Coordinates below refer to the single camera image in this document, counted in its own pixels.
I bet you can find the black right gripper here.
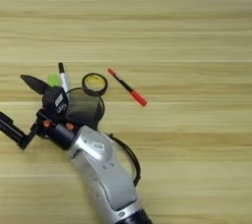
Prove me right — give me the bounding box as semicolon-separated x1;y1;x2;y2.
0;74;82;152

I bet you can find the black tape roll yellow core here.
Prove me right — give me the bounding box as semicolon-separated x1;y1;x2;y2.
81;72;109;97

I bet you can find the black pen red cap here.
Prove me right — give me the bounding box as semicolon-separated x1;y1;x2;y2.
106;68;149;108

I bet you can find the small black box white label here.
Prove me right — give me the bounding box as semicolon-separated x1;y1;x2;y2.
42;85;70;124

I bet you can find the white marker black cap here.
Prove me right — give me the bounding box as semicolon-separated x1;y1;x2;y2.
57;62;71;93

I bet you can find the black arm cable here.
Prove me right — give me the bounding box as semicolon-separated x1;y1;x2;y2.
106;133;142;188

